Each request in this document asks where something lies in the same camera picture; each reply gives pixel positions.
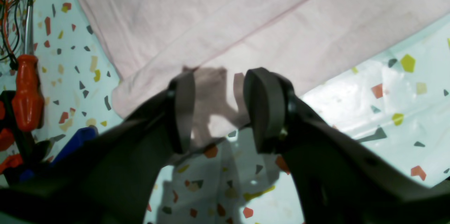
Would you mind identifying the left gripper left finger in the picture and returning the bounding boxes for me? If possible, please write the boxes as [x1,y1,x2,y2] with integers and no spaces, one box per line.
[1,71,195,224]

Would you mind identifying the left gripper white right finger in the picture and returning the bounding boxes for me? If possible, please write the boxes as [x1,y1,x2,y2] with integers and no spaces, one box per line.
[243,68,450,224]

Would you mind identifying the pink T-shirt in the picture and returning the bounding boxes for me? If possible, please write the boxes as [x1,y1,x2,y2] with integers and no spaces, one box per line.
[79,0,449,147]

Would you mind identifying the blue clamp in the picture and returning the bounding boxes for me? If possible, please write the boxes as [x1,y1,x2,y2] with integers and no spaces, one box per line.
[19,125,98,182]

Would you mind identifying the red black clamp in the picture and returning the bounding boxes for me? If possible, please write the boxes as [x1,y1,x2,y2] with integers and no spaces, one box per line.
[0,90,35,186]

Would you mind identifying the terrazzo patterned tablecloth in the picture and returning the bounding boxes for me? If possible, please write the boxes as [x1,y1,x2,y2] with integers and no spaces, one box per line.
[33,0,449,224]

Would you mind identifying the orange handled screwdriver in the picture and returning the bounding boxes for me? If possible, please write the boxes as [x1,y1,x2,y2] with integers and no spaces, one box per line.
[12,0,44,132]

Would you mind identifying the red and black wire bundle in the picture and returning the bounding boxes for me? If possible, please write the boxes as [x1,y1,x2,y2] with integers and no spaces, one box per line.
[0,0,41,70]

